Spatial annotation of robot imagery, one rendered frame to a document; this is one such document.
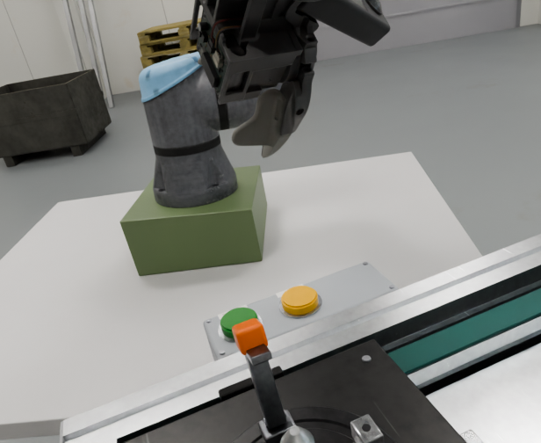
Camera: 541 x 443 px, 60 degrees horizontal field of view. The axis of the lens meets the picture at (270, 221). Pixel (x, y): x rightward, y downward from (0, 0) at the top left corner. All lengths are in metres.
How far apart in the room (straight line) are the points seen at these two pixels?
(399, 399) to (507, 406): 0.11
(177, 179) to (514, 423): 0.57
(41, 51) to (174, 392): 8.34
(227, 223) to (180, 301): 0.14
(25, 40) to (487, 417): 8.58
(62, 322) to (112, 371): 0.17
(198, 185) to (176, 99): 0.14
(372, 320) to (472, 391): 0.11
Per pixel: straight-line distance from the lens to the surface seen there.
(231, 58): 0.36
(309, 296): 0.51
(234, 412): 0.42
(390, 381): 0.42
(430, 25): 7.97
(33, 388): 0.72
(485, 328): 0.51
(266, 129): 0.45
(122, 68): 8.25
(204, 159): 0.79
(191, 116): 0.77
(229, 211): 0.75
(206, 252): 0.80
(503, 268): 0.57
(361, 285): 0.54
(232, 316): 0.51
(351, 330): 0.48
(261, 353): 0.32
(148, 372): 0.65
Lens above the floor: 1.28
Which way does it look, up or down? 27 degrees down
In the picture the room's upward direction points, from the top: 11 degrees counter-clockwise
